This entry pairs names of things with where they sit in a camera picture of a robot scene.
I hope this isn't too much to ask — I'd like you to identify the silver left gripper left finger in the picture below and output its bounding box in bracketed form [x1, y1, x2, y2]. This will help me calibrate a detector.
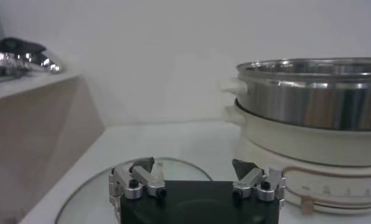
[108, 156, 167, 201]

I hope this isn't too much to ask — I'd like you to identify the shiny chrome helmet-like object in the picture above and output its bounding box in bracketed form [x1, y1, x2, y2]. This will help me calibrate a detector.
[0, 37, 63, 77]

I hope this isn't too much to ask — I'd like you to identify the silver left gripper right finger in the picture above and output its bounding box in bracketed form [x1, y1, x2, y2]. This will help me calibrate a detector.
[232, 158, 286, 202]

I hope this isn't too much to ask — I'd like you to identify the glass pot lid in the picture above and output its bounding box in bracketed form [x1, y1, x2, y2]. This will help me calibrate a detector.
[54, 156, 213, 224]

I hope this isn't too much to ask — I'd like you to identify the white side table with mouse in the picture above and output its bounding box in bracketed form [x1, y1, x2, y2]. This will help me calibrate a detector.
[0, 72, 106, 224]

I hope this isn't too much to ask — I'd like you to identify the cream electric cooking pot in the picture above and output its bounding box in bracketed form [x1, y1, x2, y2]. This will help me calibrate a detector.
[223, 105, 371, 215]

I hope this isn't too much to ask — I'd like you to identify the stainless steel steamer basket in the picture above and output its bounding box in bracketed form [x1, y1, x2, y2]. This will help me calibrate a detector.
[217, 57, 371, 131]

